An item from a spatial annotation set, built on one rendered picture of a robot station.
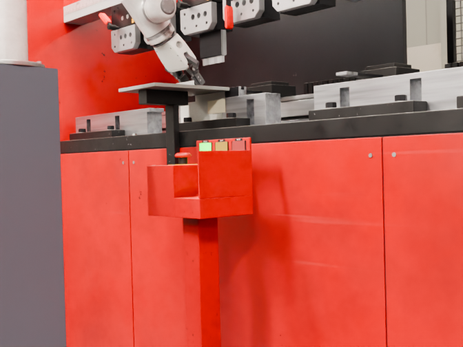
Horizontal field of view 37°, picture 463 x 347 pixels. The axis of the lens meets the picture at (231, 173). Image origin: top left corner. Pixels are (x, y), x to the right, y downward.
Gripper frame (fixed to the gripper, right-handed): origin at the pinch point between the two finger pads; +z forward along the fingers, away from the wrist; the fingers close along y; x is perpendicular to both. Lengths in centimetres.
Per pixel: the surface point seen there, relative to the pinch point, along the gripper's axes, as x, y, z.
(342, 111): 9, -58, 9
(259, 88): -18.8, -2.3, 17.1
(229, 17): -10.1, -17.7, -12.2
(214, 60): -9.8, -2.0, -0.4
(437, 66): -271, 116, 174
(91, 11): -24, 63, -22
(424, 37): -286, 127, 157
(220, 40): -12.6, -5.9, -5.1
